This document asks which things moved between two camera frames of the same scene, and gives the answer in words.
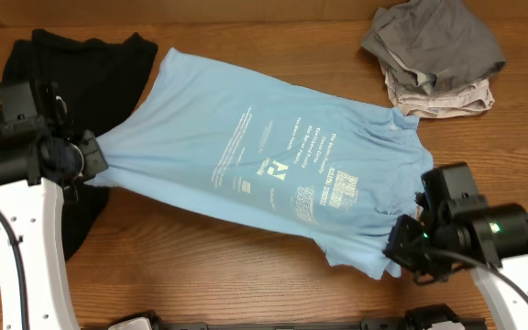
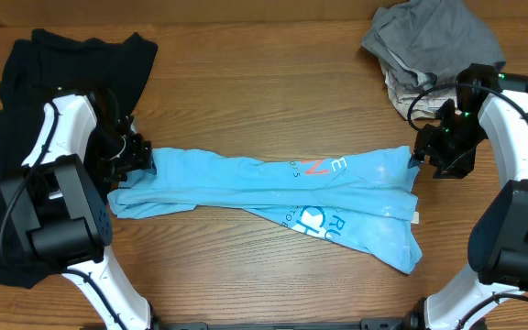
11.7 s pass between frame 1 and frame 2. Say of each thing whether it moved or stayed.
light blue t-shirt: moved
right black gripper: moved
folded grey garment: stayed
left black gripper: moved
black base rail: stayed
